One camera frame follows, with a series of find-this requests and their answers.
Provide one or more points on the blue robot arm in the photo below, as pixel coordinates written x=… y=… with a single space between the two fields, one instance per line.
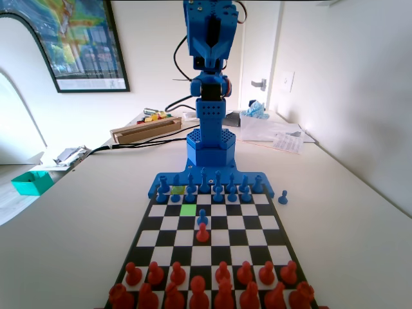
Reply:
x=210 y=141

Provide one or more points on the blue queen chess piece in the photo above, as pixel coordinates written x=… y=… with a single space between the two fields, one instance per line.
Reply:
x=218 y=180

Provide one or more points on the blue bishop chess piece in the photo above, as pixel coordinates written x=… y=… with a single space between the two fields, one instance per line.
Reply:
x=191 y=180
x=231 y=181

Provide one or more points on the blue rook chess piece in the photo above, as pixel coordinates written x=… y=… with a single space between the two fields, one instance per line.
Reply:
x=163 y=186
x=257 y=185

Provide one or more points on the blue pawn chess piece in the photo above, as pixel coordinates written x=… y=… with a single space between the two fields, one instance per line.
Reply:
x=202 y=219
x=161 y=198
x=283 y=200
x=218 y=197
x=231 y=197
x=188 y=197
x=174 y=198
x=245 y=197

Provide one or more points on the red queen chess piece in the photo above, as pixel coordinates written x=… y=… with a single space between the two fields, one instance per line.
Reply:
x=223 y=296

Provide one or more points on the red bishop chess piece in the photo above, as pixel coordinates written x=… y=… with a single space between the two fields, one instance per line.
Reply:
x=249 y=297
x=174 y=297

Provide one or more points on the red knight chess piece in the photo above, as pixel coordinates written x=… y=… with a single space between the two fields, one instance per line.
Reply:
x=275 y=297
x=148 y=297

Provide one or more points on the red rook chess piece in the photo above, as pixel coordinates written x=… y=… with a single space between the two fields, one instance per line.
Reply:
x=120 y=297
x=301 y=296

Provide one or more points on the white door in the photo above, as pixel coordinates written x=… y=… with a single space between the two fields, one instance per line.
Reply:
x=257 y=48

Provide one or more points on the blue white plush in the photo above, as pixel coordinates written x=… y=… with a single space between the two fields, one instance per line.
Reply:
x=256 y=110

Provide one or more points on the dark grey pad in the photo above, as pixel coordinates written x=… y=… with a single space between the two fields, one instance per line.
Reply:
x=231 y=119

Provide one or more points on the silver cylinder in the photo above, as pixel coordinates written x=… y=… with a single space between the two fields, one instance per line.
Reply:
x=149 y=111

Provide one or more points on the yellow toy block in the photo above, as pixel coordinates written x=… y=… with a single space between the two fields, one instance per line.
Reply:
x=154 y=117

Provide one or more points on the white papers stack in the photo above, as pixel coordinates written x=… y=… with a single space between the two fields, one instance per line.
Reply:
x=260 y=128

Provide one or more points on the long cardboard box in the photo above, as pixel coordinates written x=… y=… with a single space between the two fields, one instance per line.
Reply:
x=145 y=132

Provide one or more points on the framed map poster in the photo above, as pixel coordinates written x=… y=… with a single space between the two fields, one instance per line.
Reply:
x=87 y=38

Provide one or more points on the printed paper sheet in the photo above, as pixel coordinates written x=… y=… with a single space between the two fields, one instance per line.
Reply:
x=288 y=144

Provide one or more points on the crumpled grey foil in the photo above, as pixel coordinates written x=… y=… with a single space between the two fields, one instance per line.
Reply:
x=71 y=156

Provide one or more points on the black white chessboard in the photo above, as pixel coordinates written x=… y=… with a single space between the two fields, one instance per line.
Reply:
x=244 y=238

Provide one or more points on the teal open box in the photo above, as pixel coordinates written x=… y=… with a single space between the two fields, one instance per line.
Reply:
x=29 y=188

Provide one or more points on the white light switch plate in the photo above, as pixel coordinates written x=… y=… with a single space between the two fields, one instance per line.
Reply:
x=288 y=81

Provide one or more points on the blue base plate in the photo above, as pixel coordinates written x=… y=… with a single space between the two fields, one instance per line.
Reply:
x=268 y=190

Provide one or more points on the red base plate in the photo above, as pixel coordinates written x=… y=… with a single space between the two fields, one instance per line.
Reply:
x=322 y=307

